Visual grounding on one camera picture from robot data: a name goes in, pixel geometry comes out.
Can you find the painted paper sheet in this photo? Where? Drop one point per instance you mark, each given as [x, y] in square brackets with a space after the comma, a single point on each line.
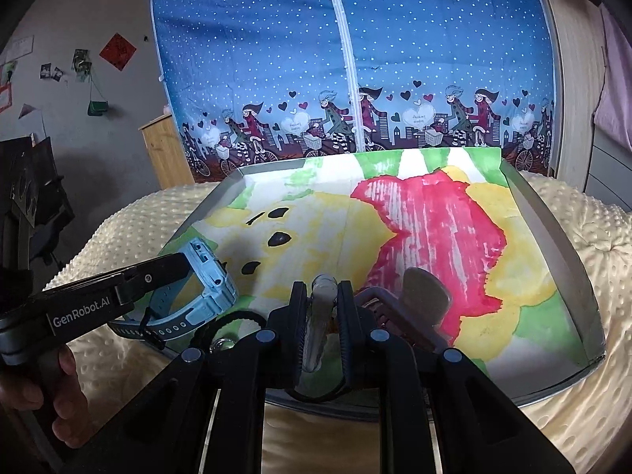
[444, 237]

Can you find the person's left hand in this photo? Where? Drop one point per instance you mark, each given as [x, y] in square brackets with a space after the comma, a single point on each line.
[64, 405]

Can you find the light blue smartwatch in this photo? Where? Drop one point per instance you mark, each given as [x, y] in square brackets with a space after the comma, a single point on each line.
[212, 276]

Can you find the pink cloth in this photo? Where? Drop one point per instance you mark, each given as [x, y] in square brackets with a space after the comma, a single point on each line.
[614, 84]

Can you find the grey drawer unit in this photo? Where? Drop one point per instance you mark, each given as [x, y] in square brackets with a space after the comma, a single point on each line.
[612, 173]

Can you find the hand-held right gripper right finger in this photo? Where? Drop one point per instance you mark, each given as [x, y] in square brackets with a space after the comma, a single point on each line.
[346, 316]

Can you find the small wooden cabinet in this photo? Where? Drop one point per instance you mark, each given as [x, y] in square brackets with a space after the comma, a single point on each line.
[165, 150]

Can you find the grey metal tray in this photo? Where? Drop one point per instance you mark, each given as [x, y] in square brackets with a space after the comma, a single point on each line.
[553, 237]

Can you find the small green bag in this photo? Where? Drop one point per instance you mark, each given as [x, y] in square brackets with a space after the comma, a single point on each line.
[97, 106]

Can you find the wooden wardrobe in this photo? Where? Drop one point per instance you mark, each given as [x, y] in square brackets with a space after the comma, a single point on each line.
[575, 84]

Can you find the black chair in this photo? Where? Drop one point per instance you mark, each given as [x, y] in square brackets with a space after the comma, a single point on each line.
[29, 197]

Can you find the red paper square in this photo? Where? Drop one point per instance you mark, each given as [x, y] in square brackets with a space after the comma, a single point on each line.
[117, 52]

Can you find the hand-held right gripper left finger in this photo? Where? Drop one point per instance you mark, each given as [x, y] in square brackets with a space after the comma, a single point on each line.
[298, 316]

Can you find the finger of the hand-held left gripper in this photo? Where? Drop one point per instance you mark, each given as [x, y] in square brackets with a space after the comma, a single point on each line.
[158, 271]

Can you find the small wall photos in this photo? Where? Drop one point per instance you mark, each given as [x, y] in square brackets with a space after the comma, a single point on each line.
[51, 71]

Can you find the blue printed fabric wardrobe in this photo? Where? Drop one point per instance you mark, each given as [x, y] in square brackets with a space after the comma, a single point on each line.
[419, 34]

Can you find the yellow dotted blanket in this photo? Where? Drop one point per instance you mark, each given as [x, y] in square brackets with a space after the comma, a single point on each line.
[568, 429]

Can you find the clear hair claw clip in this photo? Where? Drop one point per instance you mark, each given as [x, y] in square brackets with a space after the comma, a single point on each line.
[424, 292]

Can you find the plant picture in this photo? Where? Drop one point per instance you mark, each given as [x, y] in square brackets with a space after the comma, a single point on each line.
[81, 63]

